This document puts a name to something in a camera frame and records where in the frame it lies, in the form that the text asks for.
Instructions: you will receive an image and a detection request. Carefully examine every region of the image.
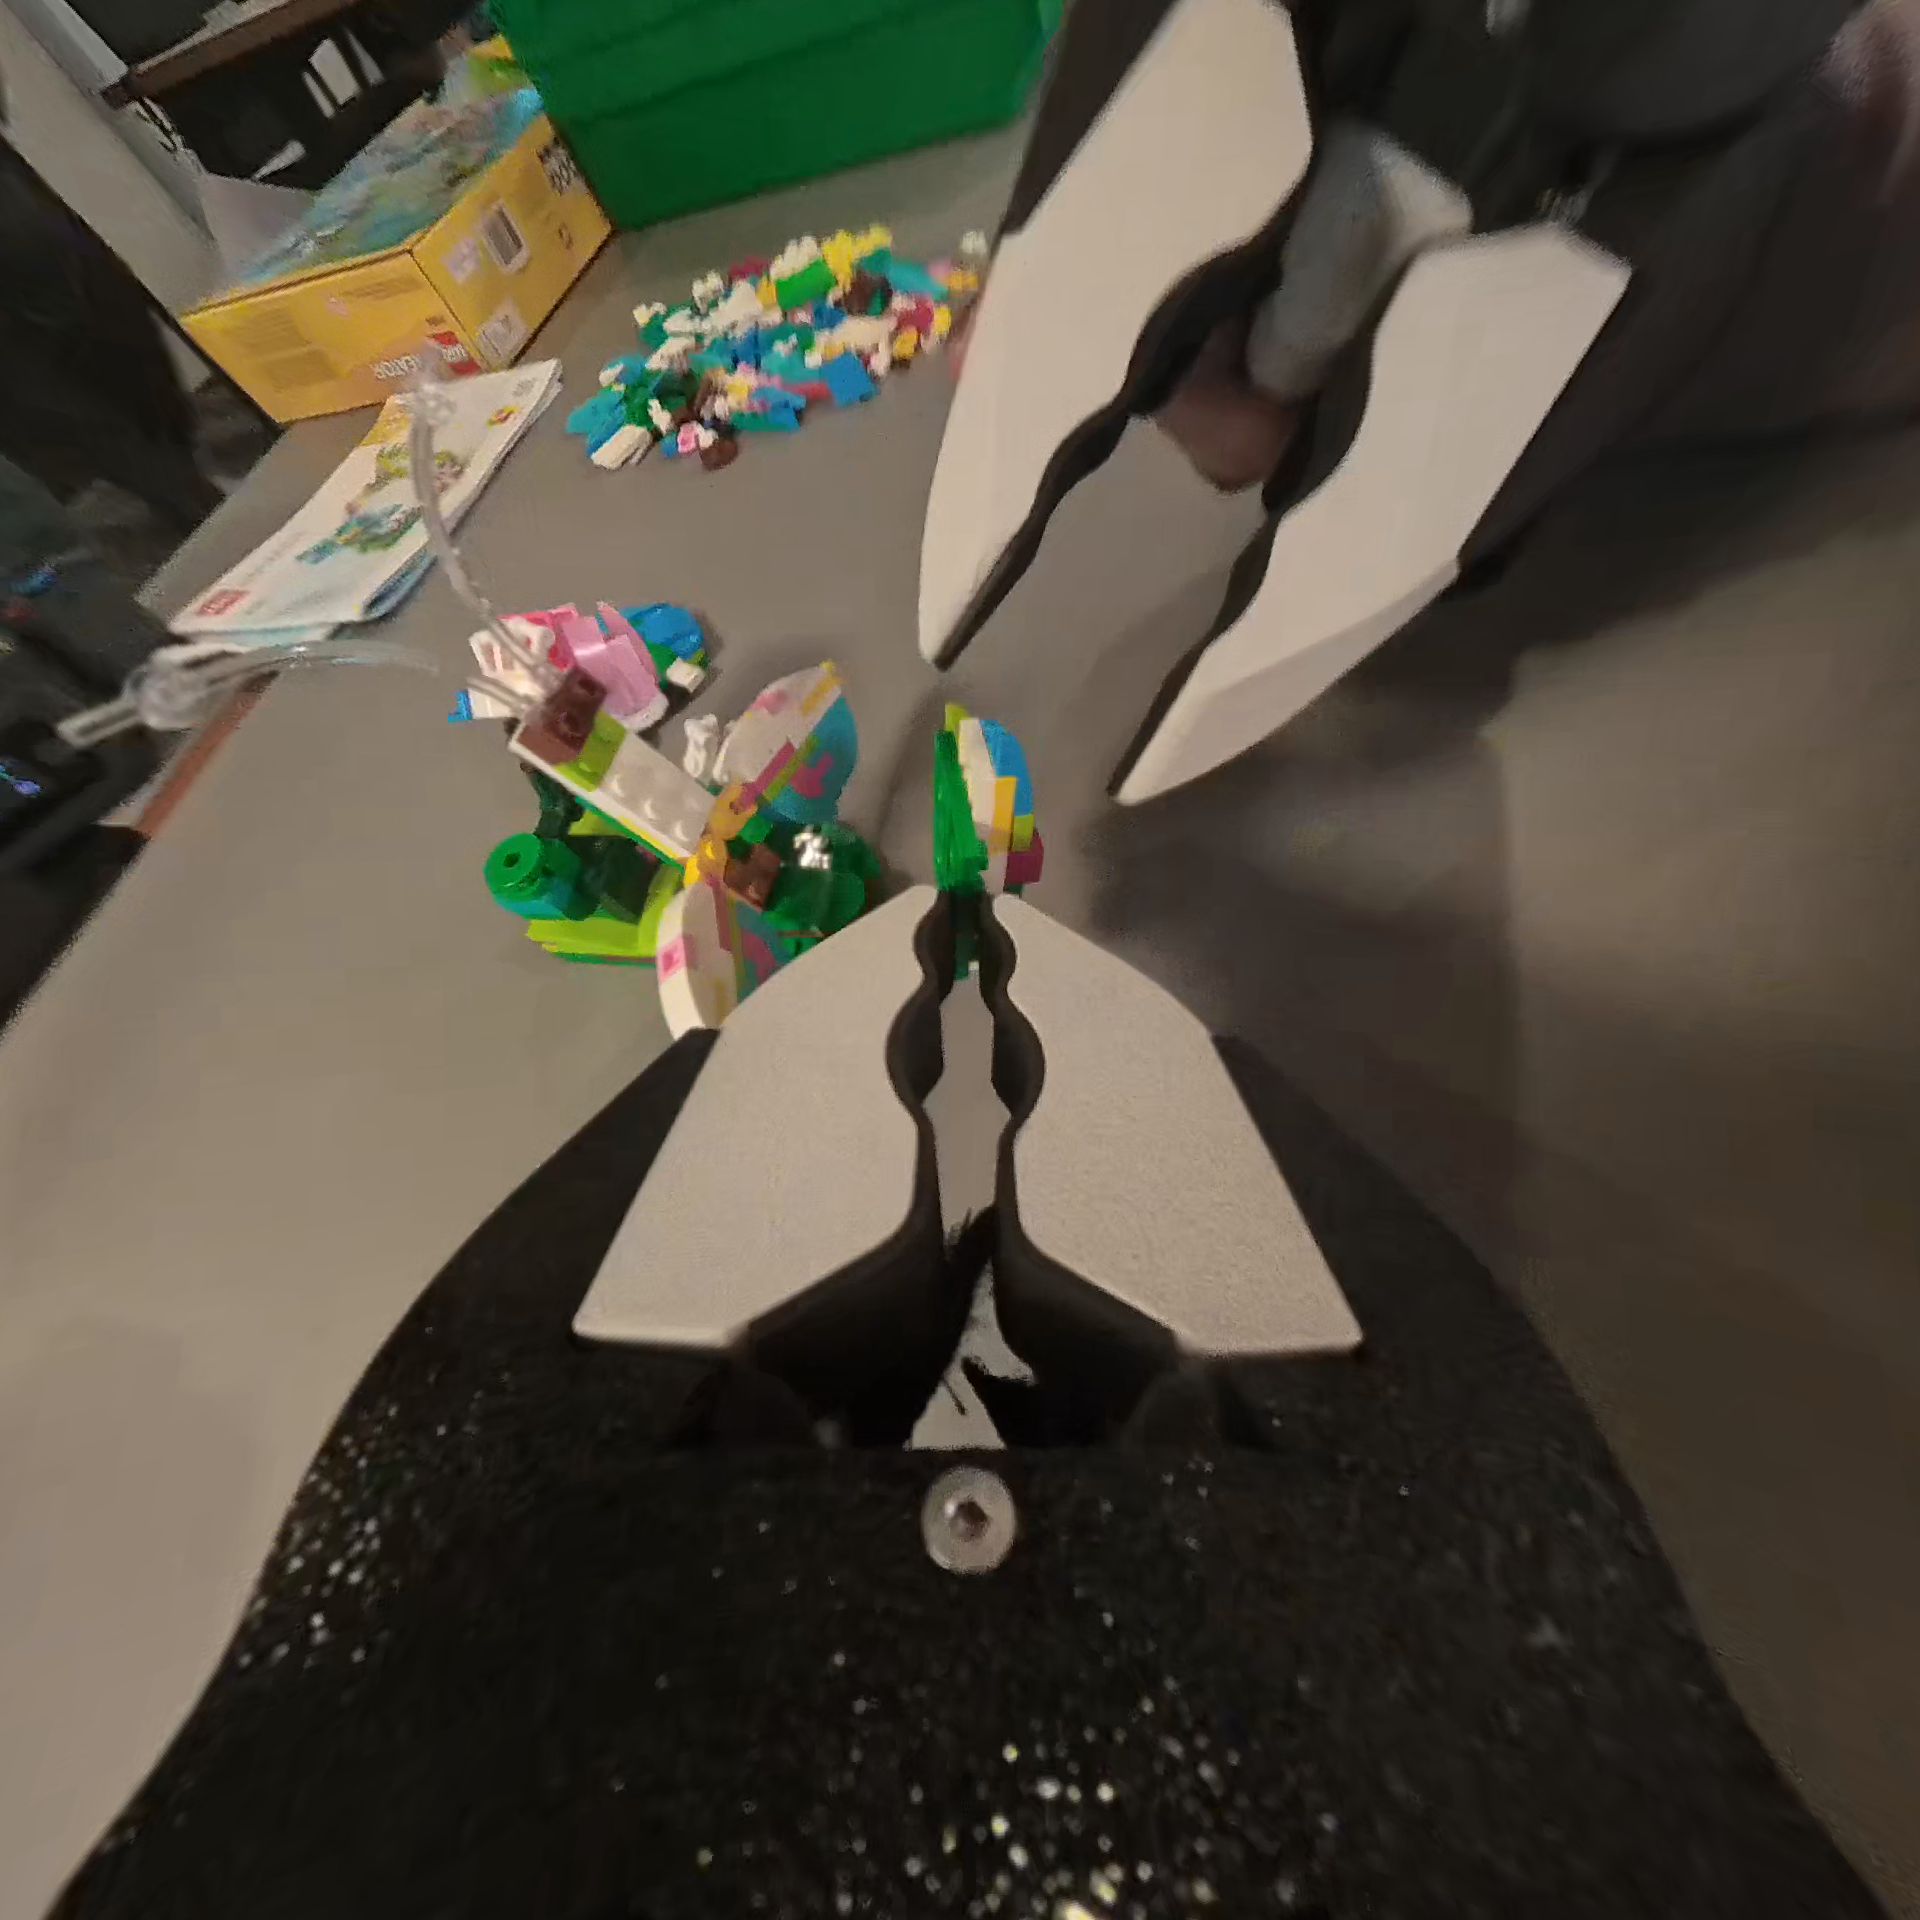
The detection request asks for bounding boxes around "yellow lego box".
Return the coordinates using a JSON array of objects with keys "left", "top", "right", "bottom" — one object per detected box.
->
[{"left": 181, "top": 75, "right": 618, "bottom": 425}]

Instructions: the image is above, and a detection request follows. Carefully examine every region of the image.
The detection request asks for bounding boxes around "person's right hand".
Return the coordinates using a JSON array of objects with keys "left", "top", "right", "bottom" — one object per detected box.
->
[{"left": 1161, "top": 352, "right": 1300, "bottom": 493}]

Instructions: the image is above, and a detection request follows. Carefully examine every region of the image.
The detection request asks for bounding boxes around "clear plastic tube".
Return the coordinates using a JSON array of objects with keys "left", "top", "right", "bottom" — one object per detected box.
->
[
  {"left": 397, "top": 379, "right": 522, "bottom": 707},
  {"left": 58, "top": 638, "right": 518, "bottom": 747}
]

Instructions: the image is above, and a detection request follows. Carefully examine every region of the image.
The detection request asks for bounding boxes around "person's right forearm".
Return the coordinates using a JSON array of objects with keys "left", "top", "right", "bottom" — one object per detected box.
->
[{"left": 1814, "top": 0, "right": 1920, "bottom": 196}]

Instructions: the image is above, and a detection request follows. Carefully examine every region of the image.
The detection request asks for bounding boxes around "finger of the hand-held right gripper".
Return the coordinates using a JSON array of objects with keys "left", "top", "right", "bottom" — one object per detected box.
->
[
  {"left": 915, "top": 0, "right": 1321, "bottom": 671},
  {"left": 1107, "top": 224, "right": 1636, "bottom": 806}
]

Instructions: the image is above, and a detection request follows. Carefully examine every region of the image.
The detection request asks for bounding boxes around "lego instruction booklet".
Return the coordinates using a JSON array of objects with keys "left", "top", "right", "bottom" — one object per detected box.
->
[{"left": 170, "top": 356, "right": 564, "bottom": 648}]

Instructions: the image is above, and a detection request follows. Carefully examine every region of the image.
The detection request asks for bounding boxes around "pink lego flower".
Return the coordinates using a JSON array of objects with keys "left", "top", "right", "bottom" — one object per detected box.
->
[{"left": 450, "top": 598, "right": 672, "bottom": 736}]

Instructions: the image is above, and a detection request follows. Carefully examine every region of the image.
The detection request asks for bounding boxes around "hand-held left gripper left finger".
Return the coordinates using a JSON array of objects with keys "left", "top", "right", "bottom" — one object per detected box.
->
[{"left": 573, "top": 884, "right": 970, "bottom": 1425}]

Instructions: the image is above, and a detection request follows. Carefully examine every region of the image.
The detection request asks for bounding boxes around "small multicoloured lego wing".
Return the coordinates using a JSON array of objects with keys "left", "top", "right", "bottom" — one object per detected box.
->
[{"left": 931, "top": 702, "right": 1046, "bottom": 985}]

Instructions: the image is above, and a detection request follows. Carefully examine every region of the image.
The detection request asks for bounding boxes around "pile of loose lego bricks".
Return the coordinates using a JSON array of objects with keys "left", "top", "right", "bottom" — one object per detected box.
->
[{"left": 568, "top": 224, "right": 993, "bottom": 473}]

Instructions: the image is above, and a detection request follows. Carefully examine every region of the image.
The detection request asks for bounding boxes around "lego butterfly model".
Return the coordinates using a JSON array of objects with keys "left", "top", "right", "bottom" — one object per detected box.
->
[{"left": 483, "top": 660, "right": 888, "bottom": 1039}]

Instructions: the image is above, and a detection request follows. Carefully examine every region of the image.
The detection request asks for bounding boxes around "green plastic bin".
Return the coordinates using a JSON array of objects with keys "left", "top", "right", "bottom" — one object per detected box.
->
[{"left": 486, "top": 0, "right": 1051, "bottom": 231}]

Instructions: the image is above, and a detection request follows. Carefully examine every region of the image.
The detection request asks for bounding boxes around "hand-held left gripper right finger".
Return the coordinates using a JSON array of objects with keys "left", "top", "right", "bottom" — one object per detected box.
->
[{"left": 982, "top": 895, "right": 1364, "bottom": 1443}]

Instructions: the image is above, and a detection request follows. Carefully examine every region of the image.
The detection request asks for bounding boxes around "blue lego wing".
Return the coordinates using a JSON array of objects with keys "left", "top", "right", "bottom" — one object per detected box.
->
[{"left": 608, "top": 598, "right": 715, "bottom": 684}]

